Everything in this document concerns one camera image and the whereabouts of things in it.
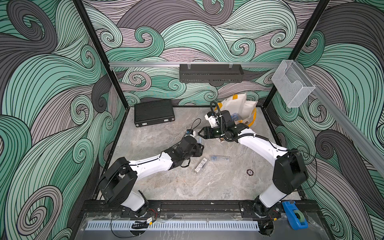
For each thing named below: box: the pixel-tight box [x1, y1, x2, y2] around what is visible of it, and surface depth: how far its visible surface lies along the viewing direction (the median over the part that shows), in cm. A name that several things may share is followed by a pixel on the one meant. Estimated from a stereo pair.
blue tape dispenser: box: [282, 201, 309, 231], surface depth 70 cm
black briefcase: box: [134, 100, 176, 128], surface depth 109 cm
